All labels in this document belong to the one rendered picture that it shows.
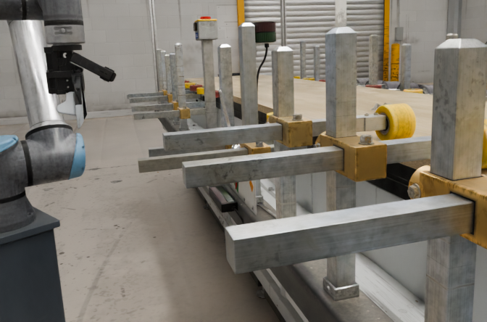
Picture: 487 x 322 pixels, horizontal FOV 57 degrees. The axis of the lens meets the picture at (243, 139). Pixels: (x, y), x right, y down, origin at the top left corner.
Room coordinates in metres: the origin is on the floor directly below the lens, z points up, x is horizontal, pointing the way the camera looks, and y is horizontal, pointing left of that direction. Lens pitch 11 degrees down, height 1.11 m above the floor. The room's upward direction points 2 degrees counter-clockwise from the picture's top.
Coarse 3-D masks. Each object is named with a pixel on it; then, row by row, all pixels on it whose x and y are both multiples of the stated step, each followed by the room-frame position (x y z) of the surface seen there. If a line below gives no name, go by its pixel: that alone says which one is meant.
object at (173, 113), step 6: (204, 108) 2.37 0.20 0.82; (216, 108) 2.37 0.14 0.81; (138, 114) 2.27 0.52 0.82; (144, 114) 2.28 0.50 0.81; (150, 114) 2.28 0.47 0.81; (156, 114) 2.29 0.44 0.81; (162, 114) 2.30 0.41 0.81; (168, 114) 2.31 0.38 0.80; (174, 114) 2.32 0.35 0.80; (192, 114) 2.34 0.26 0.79; (198, 114) 2.35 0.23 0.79; (204, 114) 2.36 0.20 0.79
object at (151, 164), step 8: (272, 144) 1.17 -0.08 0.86; (200, 152) 1.11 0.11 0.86; (208, 152) 1.10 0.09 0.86; (216, 152) 1.10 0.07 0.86; (224, 152) 1.10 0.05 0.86; (232, 152) 1.11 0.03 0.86; (240, 152) 1.11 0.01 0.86; (144, 160) 1.05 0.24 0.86; (152, 160) 1.06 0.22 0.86; (160, 160) 1.06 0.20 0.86; (168, 160) 1.07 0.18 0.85; (176, 160) 1.07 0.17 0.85; (184, 160) 1.08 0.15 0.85; (192, 160) 1.08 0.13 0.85; (144, 168) 1.05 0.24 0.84; (152, 168) 1.06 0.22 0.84; (160, 168) 1.06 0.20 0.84; (168, 168) 1.07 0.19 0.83; (176, 168) 1.07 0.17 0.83
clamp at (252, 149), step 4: (240, 144) 1.19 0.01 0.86; (244, 144) 1.15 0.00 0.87; (248, 144) 1.13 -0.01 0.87; (252, 144) 1.13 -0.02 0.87; (264, 144) 1.13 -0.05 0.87; (248, 148) 1.12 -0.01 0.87; (252, 148) 1.09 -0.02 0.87; (256, 148) 1.09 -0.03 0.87; (260, 148) 1.09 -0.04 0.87; (264, 148) 1.09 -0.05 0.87; (268, 148) 1.10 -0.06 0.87; (248, 152) 1.12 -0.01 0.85; (252, 152) 1.09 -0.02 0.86; (256, 152) 1.09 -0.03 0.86; (260, 152) 1.09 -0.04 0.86; (264, 152) 1.09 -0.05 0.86; (268, 152) 1.10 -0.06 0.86
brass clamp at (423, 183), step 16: (416, 176) 0.49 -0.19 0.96; (432, 176) 0.45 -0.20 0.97; (480, 176) 0.44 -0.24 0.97; (416, 192) 0.47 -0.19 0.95; (432, 192) 0.45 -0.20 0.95; (448, 192) 0.43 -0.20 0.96; (464, 192) 0.41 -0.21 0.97; (480, 192) 0.39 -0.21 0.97; (480, 208) 0.39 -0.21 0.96; (480, 224) 0.39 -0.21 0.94; (480, 240) 0.39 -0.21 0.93
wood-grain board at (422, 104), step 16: (192, 80) 3.43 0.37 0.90; (240, 80) 3.19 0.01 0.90; (304, 80) 2.92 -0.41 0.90; (240, 96) 2.07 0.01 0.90; (304, 96) 1.95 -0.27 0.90; (320, 96) 1.92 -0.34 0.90; (368, 96) 1.84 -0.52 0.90; (384, 96) 1.82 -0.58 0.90; (400, 96) 1.79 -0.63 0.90; (416, 96) 1.77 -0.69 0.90; (432, 96) 1.75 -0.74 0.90; (304, 112) 1.46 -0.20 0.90; (320, 112) 1.44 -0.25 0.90; (368, 112) 1.40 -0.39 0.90; (416, 112) 1.36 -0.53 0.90; (416, 128) 1.09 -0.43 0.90; (416, 160) 0.83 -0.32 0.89
